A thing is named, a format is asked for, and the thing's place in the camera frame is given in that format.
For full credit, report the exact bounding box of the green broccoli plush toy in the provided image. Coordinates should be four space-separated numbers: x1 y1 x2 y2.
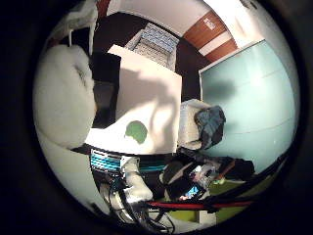
124 119 149 145

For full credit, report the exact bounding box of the black fabric container box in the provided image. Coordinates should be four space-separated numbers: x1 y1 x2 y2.
88 51 122 130

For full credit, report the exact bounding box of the teal drawer rack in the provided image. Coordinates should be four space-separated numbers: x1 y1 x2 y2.
89 149 126 174

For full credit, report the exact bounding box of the black backpack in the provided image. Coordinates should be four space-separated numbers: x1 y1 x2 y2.
159 156 200 201

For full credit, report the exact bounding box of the grey fabric chair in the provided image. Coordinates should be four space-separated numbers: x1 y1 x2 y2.
176 98 213 151

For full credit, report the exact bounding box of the blue grey cloth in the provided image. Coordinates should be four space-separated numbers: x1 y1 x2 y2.
194 105 227 151

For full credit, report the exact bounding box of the frosted glass board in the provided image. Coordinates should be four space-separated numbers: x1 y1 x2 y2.
199 38 300 174

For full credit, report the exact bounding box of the red cable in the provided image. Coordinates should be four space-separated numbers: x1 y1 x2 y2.
146 199 255 212

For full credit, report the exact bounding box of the brown wooden wall panel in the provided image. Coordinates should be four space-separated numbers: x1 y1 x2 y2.
182 10 239 64

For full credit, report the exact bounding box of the small white wall sign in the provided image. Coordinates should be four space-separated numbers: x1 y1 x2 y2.
202 18 217 31

